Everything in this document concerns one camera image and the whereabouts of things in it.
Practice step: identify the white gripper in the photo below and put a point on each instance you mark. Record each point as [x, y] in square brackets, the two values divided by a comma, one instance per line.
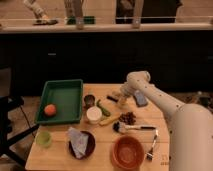
[126, 91]

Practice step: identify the wooden board eraser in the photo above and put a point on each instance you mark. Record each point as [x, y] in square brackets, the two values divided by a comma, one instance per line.
[113, 98]

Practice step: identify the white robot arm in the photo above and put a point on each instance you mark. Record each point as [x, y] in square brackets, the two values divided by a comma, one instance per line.
[191, 125]

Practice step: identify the red bowl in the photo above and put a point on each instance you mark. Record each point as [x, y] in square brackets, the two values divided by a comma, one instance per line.
[127, 153]

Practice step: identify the blue grey sponge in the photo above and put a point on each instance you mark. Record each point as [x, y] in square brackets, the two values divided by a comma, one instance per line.
[140, 99]

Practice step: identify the brown grape bunch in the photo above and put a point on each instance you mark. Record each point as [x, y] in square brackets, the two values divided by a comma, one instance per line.
[128, 118]

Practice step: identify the green pepper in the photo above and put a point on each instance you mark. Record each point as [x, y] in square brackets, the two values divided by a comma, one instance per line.
[103, 109]

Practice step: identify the yellow banana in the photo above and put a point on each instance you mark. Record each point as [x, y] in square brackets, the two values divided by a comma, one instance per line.
[108, 120]

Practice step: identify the dark metal cup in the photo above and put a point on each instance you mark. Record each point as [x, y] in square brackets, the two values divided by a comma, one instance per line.
[89, 101]

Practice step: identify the white round container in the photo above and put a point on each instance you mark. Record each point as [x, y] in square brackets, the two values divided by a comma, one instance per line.
[94, 115]

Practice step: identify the green plastic tray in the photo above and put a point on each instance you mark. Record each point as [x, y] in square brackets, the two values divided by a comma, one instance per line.
[66, 96]

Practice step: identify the dark brown plate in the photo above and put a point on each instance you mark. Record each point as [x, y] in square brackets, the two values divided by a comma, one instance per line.
[89, 147]

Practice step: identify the silver fork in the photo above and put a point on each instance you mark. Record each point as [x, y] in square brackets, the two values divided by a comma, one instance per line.
[149, 155]

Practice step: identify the grey folded cloth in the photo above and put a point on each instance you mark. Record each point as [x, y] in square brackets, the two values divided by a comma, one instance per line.
[79, 142]

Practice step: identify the orange fruit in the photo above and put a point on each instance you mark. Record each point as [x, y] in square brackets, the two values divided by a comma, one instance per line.
[50, 110]

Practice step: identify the light green cup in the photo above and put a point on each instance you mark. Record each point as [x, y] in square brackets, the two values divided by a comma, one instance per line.
[43, 139]

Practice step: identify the black chair frame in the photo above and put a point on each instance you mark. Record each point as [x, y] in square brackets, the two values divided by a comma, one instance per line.
[9, 102]

